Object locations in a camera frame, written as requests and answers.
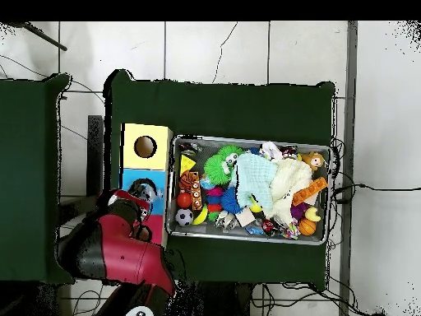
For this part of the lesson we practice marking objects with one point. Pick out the small brown plush doll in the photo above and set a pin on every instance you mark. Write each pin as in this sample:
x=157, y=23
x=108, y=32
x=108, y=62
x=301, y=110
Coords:
x=316, y=160

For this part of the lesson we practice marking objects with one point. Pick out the small orange basketball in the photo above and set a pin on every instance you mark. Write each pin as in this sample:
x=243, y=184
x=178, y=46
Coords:
x=307, y=227

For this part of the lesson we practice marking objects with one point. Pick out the cream muslin cloth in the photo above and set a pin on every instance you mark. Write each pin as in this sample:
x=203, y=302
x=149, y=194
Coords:
x=289, y=184

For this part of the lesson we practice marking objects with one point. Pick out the small green spiky ball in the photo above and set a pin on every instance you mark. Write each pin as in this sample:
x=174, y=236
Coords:
x=231, y=151

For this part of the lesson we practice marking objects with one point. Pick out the orange toy block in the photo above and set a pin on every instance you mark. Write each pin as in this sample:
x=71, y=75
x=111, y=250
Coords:
x=197, y=197

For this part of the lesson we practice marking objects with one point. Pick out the mint green muslin cloth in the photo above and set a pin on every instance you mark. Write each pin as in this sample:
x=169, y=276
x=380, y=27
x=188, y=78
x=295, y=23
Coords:
x=256, y=178

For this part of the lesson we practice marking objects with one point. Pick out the shallow clear mesh bin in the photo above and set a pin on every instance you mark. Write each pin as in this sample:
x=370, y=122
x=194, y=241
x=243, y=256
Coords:
x=327, y=197

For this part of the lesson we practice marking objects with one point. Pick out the wooden box with three holes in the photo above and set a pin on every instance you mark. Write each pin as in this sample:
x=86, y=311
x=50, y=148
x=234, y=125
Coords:
x=158, y=148

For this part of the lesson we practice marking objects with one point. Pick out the yellow cheese wedge toy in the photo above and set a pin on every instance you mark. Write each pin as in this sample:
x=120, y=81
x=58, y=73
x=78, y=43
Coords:
x=187, y=163

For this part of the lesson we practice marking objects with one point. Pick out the orange plastic toy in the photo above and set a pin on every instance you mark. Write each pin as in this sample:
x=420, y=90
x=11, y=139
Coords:
x=309, y=191

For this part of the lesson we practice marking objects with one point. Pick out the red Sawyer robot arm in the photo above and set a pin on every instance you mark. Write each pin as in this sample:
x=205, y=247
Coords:
x=118, y=253

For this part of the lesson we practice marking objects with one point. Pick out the small soccer ball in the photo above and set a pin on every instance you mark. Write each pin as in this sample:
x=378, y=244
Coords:
x=185, y=217

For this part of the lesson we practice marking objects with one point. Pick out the small red ball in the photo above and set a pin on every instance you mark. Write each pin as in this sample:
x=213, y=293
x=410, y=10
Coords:
x=184, y=200

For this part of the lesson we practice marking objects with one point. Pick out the large green spiky ball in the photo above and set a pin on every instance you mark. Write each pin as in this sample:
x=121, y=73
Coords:
x=218, y=170

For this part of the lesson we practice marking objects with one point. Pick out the blue spiky rubber ball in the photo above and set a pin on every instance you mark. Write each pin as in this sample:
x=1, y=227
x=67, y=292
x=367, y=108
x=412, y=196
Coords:
x=230, y=201

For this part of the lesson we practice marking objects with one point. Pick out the orange tiger plush toy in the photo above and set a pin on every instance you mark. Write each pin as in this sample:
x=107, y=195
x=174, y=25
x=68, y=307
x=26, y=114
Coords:
x=187, y=179

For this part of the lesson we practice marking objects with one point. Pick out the green cloth side table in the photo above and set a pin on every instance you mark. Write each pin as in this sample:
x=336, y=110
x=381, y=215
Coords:
x=33, y=197

